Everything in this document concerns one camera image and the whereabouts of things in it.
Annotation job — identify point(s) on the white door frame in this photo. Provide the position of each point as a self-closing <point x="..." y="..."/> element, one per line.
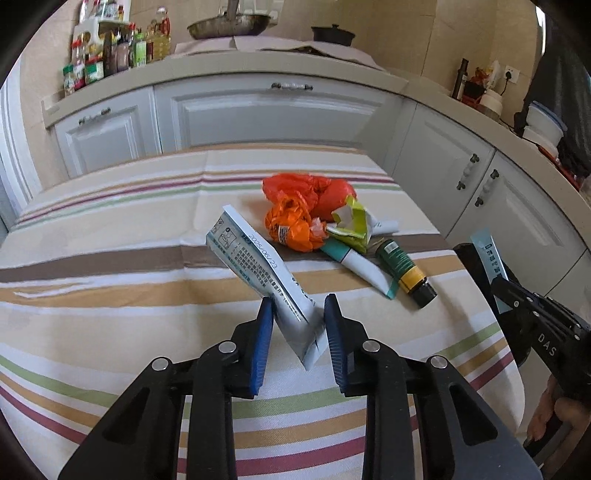
<point x="18" y="161"/>

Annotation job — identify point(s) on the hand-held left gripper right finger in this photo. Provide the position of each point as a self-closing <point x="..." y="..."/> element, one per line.
<point x="337" y="346"/>

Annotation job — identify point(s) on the group of condiment bottles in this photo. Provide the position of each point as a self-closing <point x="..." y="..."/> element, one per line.
<point x="115" y="50"/>

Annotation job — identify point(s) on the light blue tube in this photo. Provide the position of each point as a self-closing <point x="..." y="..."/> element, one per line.
<point x="489" y="256"/>

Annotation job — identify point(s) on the steel wok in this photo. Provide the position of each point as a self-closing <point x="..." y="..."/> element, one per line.
<point x="221" y="26"/>

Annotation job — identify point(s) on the white kitchen cabinet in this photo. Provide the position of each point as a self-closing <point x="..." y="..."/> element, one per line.
<point x="277" y="115"/>

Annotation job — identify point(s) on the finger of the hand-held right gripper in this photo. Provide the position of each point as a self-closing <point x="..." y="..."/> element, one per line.
<point x="521" y="300"/>

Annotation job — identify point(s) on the teal and white tube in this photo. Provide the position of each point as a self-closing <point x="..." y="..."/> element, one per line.
<point x="364" y="270"/>

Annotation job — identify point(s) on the white wall socket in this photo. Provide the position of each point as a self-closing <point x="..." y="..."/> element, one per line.
<point x="511" y="74"/>

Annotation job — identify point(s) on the dark hanging cloth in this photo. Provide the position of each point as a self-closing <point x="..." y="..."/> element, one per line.
<point x="563" y="55"/>

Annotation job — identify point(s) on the white stove cloth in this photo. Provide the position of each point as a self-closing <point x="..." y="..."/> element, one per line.
<point x="207" y="45"/>

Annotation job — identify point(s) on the white kitchen utensil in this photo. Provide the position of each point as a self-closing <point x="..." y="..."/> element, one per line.
<point x="493" y="74"/>

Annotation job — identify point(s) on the stack of white bowls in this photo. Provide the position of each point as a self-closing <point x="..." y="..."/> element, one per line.
<point x="545" y="124"/>

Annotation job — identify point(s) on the steel spatula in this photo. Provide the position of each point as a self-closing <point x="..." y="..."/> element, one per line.
<point x="232" y="8"/>

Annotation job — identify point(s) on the red plastic bag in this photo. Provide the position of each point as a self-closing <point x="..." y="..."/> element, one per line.
<point x="332" y="198"/>

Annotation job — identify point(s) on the dark glass bottle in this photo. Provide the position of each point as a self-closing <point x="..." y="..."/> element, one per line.
<point x="459" y="81"/>

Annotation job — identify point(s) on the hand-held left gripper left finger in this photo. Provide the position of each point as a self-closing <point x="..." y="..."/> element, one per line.
<point x="261" y="350"/>

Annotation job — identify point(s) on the yellow-green crumpled wrapper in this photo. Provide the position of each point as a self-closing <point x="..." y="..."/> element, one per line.
<point x="355" y="226"/>

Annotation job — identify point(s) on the black lidded pot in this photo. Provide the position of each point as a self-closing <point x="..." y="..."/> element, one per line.
<point x="332" y="36"/>

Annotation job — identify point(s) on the person's right hand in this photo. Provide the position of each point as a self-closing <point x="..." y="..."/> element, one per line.
<point x="572" y="413"/>

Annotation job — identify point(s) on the striped tablecloth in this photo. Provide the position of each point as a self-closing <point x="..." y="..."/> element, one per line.
<point x="115" y="277"/>

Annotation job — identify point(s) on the green bottle yellow label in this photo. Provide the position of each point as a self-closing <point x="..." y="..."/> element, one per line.
<point x="401" y="267"/>

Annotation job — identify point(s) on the white utensil jar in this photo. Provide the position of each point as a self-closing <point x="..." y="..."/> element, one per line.
<point x="490" y="102"/>

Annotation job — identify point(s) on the large white toothpaste tube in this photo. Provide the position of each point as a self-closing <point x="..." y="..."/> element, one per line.
<point x="258" y="263"/>

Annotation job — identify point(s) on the red ornament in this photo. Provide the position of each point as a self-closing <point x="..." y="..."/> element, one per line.
<point x="473" y="85"/>

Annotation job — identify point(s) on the orange crumpled wrapper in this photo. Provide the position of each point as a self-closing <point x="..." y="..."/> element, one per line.
<point x="291" y="226"/>

